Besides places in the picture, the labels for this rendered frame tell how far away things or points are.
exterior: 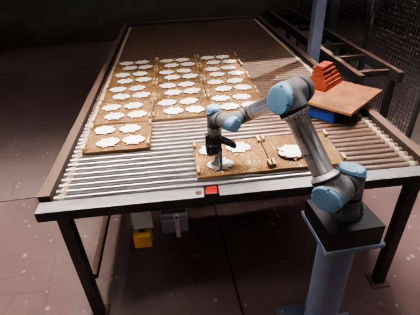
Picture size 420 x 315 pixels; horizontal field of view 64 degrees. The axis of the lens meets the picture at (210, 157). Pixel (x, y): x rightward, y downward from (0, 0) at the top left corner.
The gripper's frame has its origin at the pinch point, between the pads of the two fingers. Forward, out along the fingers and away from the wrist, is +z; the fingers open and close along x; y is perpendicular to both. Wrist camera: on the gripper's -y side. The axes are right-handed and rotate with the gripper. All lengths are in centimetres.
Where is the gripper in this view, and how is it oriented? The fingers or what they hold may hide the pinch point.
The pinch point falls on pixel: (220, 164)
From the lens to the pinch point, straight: 186.7
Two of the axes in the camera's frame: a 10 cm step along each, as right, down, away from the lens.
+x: 1.2, 5.4, -8.3
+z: 0.6, 8.3, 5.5
